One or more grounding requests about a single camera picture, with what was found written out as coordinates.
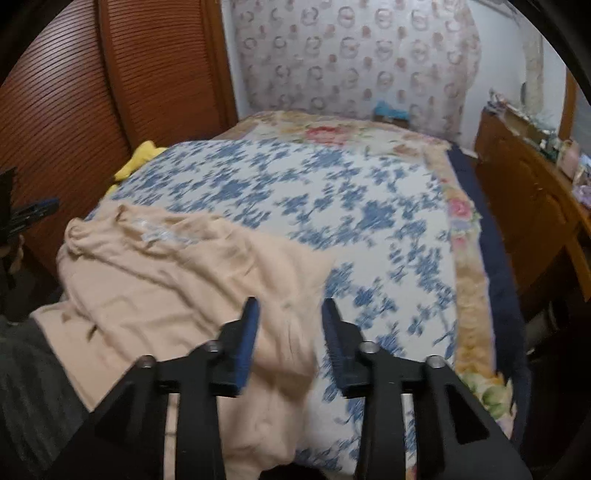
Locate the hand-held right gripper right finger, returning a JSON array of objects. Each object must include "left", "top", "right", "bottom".
[{"left": 322, "top": 298, "right": 532, "bottom": 480}]

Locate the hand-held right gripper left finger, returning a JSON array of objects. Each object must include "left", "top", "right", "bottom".
[{"left": 51, "top": 296, "right": 262, "bottom": 480}]

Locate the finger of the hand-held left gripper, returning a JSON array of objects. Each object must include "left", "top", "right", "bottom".
[
  {"left": 7, "top": 213, "right": 51, "bottom": 234},
  {"left": 11, "top": 198, "right": 61, "bottom": 217}
]

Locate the peach printed t-shirt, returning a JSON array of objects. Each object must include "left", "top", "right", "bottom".
[{"left": 30, "top": 203, "right": 338, "bottom": 480}]

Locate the brown louvered wardrobe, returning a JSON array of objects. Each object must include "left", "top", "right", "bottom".
[{"left": 0, "top": 0, "right": 238, "bottom": 278}]

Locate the yellow cloth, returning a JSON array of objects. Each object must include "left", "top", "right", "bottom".
[{"left": 114, "top": 141, "right": 167, "bottom": 182}]

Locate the blue floral white blanket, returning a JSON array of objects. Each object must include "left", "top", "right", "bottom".
[{"left": 85, "top": 138, "right": 462, "bottom": 476}]

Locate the person's dark grey clothing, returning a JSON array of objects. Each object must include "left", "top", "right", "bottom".
[{"left": 0, "top": 318, "right": 95, "bottom": 480}]

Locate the navy bed sheet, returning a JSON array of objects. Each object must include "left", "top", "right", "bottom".
[{"left": 448, "top": 143, "right": 529, "bottom": 444}]

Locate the dark waste bin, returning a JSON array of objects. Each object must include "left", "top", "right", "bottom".
[{"left": 526, "top": 309, "right": 561, "bottom": 352}]

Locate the blue plastic bag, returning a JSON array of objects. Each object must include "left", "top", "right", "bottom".
[{"left": 373, "top": 100, "right": 409, "bottom": 118}]

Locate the wooden sideboard cabinet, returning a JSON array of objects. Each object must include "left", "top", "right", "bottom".
[{"left": 475, "top": 108, "right": 591, "bottom": 301}]

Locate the circle patterned sheer curtain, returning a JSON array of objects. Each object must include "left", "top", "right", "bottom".
[{"left": 231, "top": 0, "right": 483, "bottom": 141}]

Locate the pink bottle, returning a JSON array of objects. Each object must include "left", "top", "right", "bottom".
[{"left": 561, "top": 140, "right": 581, "bottom": 178}]

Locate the tied lace curtain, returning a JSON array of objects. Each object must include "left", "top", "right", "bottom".
[{"left": 522, "top": 28, "right": 546, "bottom": 116}]

